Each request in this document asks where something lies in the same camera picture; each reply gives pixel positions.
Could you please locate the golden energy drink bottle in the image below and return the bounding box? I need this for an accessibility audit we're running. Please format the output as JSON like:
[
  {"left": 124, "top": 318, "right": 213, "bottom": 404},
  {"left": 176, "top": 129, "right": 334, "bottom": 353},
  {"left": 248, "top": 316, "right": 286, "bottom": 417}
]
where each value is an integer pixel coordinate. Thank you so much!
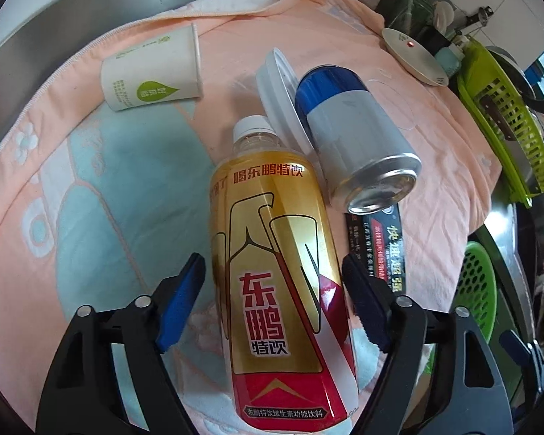
[{"left": 209, "top": 115, "right": 359, "bottom": 432}]

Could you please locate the silver blue drink can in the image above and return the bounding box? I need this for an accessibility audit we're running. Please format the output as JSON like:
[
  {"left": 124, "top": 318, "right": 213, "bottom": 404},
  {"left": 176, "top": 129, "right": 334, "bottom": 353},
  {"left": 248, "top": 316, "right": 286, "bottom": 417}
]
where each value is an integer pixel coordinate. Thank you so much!
[{"left": 294, "top": 65, "right": 423, "bottom": 215}]

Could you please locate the white plastic lid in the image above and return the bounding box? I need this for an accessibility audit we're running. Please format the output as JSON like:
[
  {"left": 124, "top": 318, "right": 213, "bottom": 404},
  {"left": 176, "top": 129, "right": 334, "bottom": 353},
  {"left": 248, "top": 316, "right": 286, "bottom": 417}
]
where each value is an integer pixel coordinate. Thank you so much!
[{"left": 255, "top": 48, "right": 319, "bottom": 166}]

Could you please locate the kitchen cleaver knife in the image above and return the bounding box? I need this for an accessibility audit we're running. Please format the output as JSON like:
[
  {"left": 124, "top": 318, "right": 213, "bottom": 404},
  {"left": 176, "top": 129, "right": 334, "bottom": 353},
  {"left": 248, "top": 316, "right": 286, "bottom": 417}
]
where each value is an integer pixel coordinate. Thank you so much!
[{"left": 479, "top": 95, "right": 516, "bottom": 141}]

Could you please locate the green plastic waste basket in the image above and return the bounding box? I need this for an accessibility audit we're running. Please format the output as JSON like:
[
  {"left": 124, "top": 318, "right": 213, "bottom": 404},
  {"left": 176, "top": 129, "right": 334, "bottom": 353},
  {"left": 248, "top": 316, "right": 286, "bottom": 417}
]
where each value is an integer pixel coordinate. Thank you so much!
[{"left": 452, "top": 241, "right": 497, "bottom": 342}]

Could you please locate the black sachet packet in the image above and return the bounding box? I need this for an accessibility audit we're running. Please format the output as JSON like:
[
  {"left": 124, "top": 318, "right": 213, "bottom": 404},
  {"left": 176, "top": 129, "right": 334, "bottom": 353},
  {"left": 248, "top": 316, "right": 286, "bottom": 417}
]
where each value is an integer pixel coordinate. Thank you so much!
[{"left": 345, "top": 204, "right": 406, "bottom": 294}]

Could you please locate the pink towel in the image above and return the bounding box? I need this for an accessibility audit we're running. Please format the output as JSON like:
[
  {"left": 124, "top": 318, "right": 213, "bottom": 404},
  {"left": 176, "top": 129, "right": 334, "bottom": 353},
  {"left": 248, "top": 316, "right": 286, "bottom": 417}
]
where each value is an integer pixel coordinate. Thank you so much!
[{"left": 0, "top": 0, "right": 501, "bottom": 426}]

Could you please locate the black frying pan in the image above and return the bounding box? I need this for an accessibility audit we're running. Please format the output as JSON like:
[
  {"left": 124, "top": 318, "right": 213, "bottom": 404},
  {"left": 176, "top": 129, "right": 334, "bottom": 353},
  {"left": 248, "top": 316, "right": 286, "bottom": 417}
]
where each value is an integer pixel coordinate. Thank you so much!
[{"left": 486, "top": 46, "right": 544, "bottom": 114}]

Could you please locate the green dish rack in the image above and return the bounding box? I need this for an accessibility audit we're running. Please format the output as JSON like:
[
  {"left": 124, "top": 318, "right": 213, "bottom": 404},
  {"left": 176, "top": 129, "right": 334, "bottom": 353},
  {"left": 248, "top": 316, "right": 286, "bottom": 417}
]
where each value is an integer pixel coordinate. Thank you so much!
[{"left": 456, "top": 38, "right": 544, "bottom": 207}]

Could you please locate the teal soap bottle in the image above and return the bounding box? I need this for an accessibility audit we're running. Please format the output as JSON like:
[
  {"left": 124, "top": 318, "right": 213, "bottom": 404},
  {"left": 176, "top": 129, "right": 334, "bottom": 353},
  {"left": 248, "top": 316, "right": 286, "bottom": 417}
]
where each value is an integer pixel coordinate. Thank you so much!
[{"left": 434, "top": 44, "right": 465, "bottom": 78}]

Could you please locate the white ceramic plate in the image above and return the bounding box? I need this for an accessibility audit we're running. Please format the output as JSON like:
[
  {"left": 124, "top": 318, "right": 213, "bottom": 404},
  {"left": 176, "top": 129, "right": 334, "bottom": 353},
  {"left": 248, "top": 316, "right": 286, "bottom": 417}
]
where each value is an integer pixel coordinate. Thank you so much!
[{"left": 381, "top": 29, "right": 449, "bottom": 87}]

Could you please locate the white paper cup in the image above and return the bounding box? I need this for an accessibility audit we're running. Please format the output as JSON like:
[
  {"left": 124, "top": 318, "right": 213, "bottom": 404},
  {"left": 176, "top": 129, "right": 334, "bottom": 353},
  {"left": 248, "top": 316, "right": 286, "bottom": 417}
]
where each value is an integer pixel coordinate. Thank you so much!
[{"left": 100, "top": 24, "right": 203, "bottom": 111}]

